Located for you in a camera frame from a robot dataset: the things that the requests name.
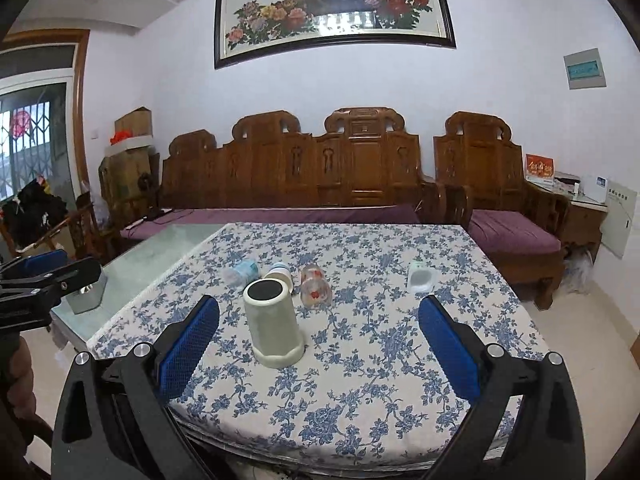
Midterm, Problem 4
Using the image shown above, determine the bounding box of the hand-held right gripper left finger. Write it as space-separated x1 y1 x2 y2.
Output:
50 294 221 480

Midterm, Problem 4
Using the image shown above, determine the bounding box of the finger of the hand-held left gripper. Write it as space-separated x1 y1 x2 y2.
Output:
0 249 71 285
0 258 104 333

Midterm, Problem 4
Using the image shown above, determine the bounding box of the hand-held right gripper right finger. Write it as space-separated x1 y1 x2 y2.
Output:
417 295 587 480

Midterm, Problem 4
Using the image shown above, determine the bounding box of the cream cup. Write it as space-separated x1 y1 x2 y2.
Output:
243 278 306 370

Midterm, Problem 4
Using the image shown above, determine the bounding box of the person's left forearm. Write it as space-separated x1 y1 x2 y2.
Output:
0 327 55 480

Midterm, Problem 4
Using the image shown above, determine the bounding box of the small translucent white cup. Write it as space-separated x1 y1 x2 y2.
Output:
406 260 436 295

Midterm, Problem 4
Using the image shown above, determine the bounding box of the wooden side chair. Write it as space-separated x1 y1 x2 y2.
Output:
0 191 118 266

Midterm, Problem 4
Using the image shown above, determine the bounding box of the pile of dark clothes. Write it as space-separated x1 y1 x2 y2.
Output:
0 176 68 253

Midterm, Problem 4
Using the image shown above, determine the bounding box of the blue floral tablecloth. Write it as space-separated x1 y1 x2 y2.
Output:
86 223 547 471

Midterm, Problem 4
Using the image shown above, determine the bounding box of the blue label plastic bottle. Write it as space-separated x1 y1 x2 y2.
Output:
222 259 262 283

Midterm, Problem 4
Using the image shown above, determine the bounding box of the wooden cabinet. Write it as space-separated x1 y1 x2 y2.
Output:
98 150 162 211

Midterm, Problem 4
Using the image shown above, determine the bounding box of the window with metal grille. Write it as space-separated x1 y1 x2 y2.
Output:
0 30 91 201

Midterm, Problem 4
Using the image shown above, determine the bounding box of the purple armchair cushion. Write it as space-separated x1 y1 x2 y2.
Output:
468 208 562 256

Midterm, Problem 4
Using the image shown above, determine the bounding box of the red label plastic bottle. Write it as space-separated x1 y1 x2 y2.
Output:
299 262 333 309

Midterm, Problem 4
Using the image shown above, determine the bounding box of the white box with red contents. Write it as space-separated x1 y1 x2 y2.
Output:
104 130 156 158

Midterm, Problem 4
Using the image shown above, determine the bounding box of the clear plastic bag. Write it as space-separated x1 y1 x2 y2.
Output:
561 245 595 295

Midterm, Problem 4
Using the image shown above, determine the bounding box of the purple sofa cushion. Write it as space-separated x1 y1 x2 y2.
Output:
120 204 422 241

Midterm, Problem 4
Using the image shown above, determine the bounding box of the brown cardboard box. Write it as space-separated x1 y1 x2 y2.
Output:
114 106 154 137

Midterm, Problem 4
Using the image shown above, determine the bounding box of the carved wooden armchair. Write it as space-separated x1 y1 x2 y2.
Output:
432 110 571 311

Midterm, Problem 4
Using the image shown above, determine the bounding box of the wooden side table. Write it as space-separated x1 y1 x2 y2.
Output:
527 180 609 263

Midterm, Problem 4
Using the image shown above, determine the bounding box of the red gift box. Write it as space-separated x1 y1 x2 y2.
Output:
524 153 557 181

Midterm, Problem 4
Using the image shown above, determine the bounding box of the carved wooden sofa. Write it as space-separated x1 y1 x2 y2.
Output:
99 106 473 261

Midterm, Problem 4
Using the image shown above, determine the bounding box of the white tabletop device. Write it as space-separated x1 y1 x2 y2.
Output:
584 176 610 202

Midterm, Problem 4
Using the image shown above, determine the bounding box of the framed peacock flower painting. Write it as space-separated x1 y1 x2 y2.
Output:
213 0 457 71

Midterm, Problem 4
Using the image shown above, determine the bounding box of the black device with cable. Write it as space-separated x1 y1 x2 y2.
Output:
125 206 176 231

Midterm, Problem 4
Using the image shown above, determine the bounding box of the white wall panel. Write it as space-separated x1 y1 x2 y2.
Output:
599 178 637 260

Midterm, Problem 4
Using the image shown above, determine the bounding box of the grey wall electrical box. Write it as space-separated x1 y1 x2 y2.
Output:
563 48 607 91

